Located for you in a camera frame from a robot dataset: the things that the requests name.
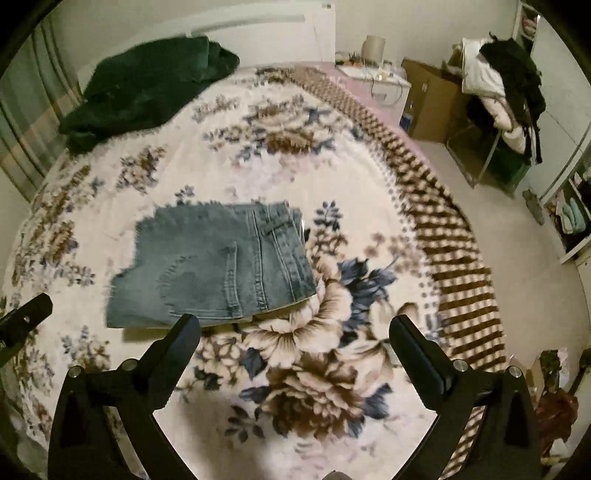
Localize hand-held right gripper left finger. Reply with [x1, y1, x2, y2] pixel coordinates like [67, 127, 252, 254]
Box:
[47, 313, 202, 480]

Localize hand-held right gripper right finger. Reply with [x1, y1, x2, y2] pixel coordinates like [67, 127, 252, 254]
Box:
[389, 315, 542, 480]

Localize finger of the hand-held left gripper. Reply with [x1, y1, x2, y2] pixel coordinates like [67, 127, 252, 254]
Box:
[0, 292, 54, 365]

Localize blue denim pants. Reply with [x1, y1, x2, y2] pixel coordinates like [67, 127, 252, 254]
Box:
[106, 201, 318, 329]

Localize floral printed blanket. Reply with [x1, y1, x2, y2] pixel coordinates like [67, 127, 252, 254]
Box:
[0, 65, 508, 480]

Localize dark red bag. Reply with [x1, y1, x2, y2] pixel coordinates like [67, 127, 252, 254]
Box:
[531, 348, 580, 457]

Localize striped curtain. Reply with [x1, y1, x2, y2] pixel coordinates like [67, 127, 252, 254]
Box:
[0, 18, 86, 201]

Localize white shelf unit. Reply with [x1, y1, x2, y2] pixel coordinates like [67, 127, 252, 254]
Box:
[538, 134, 591, 265]

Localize cardboard box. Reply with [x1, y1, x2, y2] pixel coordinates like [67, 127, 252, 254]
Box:
[401, 58, 472, 144]

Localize dark green blanket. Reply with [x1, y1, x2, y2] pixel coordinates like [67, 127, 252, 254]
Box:
[59, 35, 241, 153]

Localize chair with clothes pile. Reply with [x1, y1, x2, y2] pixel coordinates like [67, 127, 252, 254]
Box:
[445, 33, 547, 195]

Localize white bedside table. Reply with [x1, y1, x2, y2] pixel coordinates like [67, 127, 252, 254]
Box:
[335, 60, 413, 127]

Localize beige table lamp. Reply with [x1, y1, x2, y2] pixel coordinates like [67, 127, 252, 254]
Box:
[362, 35, 387, 65]

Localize white bed headboard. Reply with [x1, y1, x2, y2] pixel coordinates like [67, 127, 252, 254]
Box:
[76, 8, 336, 88]

